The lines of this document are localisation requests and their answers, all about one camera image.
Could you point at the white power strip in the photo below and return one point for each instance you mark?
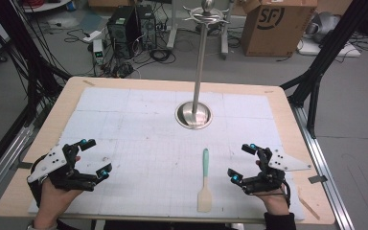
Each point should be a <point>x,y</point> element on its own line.
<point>92,36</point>

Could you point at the aluminium rail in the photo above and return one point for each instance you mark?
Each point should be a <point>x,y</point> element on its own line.
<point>326,166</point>
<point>3,163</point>

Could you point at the brown tape strip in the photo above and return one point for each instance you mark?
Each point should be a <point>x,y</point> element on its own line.
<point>88,83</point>

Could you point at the round white table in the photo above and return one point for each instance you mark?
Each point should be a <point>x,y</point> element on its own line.
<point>44,5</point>

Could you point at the white device with green display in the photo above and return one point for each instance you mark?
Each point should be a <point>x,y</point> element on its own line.
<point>98,51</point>

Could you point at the large black computer tower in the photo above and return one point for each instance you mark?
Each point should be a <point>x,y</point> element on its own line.
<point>123,32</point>

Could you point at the thin wooden stick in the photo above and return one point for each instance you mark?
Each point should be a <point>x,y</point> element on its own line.
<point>309,207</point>

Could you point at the metal utensil stand with hooks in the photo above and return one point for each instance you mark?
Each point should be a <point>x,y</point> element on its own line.
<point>199,80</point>

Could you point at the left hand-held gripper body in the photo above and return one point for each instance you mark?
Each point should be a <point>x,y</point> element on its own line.
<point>52,161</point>

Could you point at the black tape piece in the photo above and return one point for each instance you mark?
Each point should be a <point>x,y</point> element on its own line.
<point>25,165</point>
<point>317,179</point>

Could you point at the grey metal stand leg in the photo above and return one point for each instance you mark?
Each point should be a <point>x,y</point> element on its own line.
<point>225,35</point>
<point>172,28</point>

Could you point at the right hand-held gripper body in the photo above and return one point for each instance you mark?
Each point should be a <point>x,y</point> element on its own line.
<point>279,161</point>

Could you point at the flat white board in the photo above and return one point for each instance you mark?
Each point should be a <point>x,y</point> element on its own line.
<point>348,50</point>

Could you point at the slim black computer tower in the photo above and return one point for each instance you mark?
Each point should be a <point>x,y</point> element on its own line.
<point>147,28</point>

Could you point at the black metal frame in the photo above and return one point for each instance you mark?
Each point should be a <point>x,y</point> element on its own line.
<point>329,41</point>
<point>28,64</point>

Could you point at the person's right hand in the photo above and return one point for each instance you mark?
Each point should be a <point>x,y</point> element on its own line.
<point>276,201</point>

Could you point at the white grid mat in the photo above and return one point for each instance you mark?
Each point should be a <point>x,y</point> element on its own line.
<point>140,127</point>

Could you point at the silver rounded device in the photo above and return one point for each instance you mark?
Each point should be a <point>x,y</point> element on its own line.
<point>322,25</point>

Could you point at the person's left hand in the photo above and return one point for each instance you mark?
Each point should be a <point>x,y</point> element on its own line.
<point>55,199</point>

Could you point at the brown cardboard box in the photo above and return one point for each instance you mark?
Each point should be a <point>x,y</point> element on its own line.
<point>274,32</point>

